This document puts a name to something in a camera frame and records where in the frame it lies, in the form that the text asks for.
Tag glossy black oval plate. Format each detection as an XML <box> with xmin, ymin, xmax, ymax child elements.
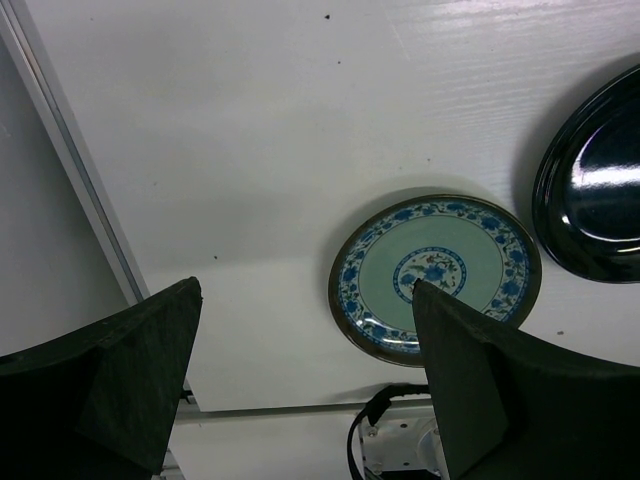
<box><xmin>531</xmin><ymin>67</ymin><xmax>639</xmax><ymax>284</ymax></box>

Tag aluminium table edge rail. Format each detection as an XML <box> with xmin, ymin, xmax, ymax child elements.
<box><xmin>1</xmin><ymin>1</ymin><xmax>149</xmax><ymax>305</ymax></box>

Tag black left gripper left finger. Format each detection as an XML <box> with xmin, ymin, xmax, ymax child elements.
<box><xmin>1</xmin><ymin>277</ymin><xmax>202</xmax><ymax>479</ymax></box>

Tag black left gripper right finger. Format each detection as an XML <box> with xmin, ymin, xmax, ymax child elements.
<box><xmin>413</xmin><ymin>281</ymin><xmax>639</xmax><ymax>479</ymax></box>

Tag black arm base cable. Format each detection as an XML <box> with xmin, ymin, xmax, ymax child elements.
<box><xmin>346</xmin><ymin>382</ymin><xmax>432</xmax><ymax>480</ymax></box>

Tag blue floral green plate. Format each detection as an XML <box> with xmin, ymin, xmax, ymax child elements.
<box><xmin>327</xmin><ymin>194</ymin><xmax>542</xmax><ymax>367</ymax></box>

